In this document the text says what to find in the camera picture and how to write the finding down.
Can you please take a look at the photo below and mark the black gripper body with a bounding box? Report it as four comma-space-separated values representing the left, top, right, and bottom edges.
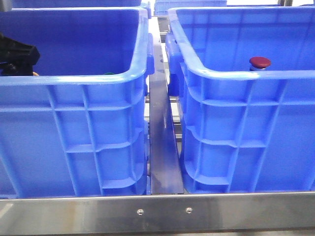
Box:
0, 33, 40, 76

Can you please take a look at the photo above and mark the red mushroom push button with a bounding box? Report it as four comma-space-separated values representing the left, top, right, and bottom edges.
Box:
249, 57, 271, 71

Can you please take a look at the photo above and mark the blue bin rear left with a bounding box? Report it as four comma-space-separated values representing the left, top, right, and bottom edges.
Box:
12, 0, 151, 9

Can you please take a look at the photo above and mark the blue plastic bin left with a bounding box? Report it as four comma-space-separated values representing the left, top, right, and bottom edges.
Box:
0, 7, 154, 199

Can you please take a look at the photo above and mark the blue plastic bin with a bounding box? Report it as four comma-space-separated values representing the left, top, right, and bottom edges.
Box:
0, 7, 154, 199
167, 6, 315, 193

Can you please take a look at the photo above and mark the blue bin rear right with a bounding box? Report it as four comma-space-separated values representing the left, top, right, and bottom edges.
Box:
154, 0, 227, 16

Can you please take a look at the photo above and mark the blue plastic bin right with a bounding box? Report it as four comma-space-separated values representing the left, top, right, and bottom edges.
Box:
167, 6, 315, 193

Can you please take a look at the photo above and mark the stainless steel front rail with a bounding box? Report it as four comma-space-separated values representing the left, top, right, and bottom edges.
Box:
0, 192, 315, 236

